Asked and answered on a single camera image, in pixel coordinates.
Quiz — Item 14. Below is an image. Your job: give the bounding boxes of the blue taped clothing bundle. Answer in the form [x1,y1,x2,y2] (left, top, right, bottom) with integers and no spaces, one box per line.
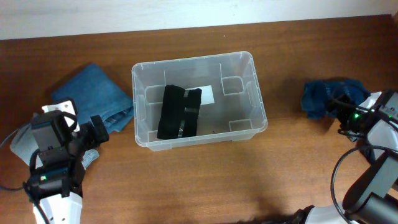
[300,80,371,119]

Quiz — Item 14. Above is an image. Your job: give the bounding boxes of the light blue jeans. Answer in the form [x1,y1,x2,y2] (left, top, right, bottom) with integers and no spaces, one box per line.
[10,123,100,169]

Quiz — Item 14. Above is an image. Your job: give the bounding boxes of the black taped clothing bundle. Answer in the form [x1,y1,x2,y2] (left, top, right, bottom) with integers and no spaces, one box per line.
[157,85,202,140]

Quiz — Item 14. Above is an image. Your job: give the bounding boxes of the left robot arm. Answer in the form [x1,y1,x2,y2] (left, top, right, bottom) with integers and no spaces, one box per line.
[23,110,109,224]

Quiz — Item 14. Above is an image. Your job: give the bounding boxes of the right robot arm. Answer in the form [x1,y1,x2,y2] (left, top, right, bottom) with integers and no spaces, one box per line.
[293,90,397,223]

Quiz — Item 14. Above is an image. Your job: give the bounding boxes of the white label in container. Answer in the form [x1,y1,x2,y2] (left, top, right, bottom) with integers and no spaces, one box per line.
[187,85,215,105]

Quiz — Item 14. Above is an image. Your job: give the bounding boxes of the clear plastic storage container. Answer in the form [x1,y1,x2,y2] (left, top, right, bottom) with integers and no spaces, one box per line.
[131,51,268,151]

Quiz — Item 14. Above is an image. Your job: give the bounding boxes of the dark navy clothing bundle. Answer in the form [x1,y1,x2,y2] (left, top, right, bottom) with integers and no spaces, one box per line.
[361,140,376,165]

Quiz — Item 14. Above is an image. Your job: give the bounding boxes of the dark blue folded jeans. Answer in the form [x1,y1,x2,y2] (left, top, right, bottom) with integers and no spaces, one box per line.
[51,63,134,133]

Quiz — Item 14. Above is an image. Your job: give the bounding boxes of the left black camera cable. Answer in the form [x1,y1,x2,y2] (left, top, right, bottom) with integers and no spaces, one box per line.
[0,111,78,224]

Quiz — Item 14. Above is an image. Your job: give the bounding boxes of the black camera cable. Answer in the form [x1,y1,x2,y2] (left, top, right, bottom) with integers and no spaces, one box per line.
[0,111,78,224]
[323,83,398,224]

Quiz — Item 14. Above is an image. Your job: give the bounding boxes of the right black camera cable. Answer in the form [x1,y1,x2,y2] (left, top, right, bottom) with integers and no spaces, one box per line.
[323,83,398,224]

